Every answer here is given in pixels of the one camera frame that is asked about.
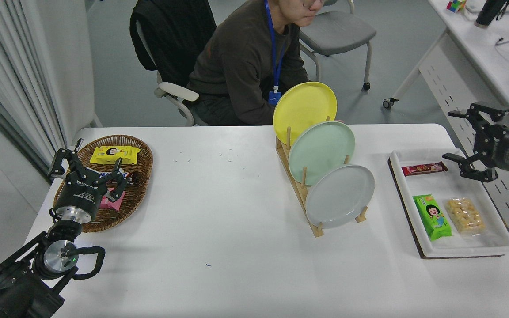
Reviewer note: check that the pink snack pack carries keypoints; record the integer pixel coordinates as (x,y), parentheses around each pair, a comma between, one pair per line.
(108,205)

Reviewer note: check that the yellow plate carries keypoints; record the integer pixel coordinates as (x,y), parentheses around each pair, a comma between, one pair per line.
(303,110)

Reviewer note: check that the wooden plate rack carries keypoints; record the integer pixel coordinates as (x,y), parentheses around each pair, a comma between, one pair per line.
(317,230)

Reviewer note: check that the colourful puzzle cube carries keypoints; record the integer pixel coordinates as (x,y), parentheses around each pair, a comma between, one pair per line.
(455,5)

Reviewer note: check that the black bottle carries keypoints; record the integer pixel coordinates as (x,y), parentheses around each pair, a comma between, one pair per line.
(488,11)

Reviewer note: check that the white desk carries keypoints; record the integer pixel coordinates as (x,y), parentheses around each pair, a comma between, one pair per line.
(502,66)

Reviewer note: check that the white rectangular tray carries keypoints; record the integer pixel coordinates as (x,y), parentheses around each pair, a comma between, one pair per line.
(457,185)

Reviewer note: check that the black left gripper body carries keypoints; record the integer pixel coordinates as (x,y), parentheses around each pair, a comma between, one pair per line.
(80,194)

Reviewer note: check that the yellow snack pack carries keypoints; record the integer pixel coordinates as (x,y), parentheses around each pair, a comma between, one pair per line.
(122,154)

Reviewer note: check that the black jacket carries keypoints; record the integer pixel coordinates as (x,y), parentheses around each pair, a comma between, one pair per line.
(170,35)

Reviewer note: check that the person's hand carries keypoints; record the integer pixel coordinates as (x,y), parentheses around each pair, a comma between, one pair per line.
(339,122)

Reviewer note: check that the person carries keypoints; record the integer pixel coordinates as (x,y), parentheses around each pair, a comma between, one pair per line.
(237,62)

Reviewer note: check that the brown wicker basket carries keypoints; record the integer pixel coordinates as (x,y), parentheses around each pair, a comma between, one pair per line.
(144,168)

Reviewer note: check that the red snack bar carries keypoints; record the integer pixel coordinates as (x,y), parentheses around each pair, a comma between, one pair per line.
(424,168)

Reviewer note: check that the green snack pack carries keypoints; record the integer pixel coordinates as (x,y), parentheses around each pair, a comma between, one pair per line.
(433,218)

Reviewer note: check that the grey chair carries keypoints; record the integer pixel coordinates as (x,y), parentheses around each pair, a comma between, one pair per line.
(338,31)

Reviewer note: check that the white curtain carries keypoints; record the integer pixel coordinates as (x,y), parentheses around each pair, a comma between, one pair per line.
(7,66)

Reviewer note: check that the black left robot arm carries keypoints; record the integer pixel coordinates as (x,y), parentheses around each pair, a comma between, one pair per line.
(16,291)

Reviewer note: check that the clear bag of yellow snacks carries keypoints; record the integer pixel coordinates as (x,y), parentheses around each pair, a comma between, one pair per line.
(464,216)

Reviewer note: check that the dark blue snack bar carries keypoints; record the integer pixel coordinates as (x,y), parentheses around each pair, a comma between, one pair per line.
(127,175)

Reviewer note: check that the mint green plate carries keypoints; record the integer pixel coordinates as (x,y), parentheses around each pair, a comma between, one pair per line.
(320,152)

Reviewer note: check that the grey plate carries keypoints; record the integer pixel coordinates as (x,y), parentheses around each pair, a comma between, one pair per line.
(338,198)

